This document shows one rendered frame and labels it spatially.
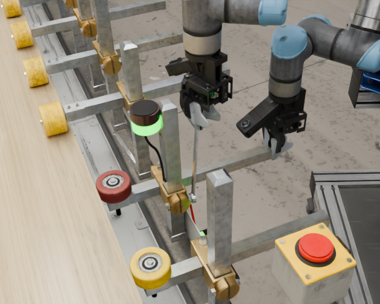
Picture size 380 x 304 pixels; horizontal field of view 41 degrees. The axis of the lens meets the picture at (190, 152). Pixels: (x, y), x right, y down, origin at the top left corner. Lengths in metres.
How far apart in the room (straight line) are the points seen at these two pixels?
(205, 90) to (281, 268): 0.47
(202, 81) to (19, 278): 0.52
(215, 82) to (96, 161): 0.76
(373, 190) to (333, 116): 0.81
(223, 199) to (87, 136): 0.98
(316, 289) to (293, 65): 0.64
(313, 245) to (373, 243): 1.40
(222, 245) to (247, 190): 1.46
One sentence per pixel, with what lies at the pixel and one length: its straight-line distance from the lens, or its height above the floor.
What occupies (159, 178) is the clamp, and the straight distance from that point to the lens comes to 1.22.
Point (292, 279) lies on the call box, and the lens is 0.63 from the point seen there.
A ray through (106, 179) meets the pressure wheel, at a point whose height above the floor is 0.90.
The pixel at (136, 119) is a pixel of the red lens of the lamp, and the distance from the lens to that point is 1.01.
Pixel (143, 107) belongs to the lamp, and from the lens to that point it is 1.03.
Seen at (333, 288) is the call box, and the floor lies 1.19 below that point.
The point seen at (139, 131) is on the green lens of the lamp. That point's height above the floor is 1.08.
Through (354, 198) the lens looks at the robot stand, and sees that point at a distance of 2.16.
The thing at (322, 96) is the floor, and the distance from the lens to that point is 3.07.
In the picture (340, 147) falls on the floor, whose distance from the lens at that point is 2.72.
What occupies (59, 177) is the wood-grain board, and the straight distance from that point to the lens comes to 1.22.
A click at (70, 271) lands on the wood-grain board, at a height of 0.90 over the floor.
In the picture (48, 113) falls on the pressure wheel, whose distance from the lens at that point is 1.30.
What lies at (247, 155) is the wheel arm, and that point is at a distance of 1.29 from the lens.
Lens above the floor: 1.71
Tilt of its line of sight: 41 degrees down
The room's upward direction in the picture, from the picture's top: 2 degrees counter-clockwise
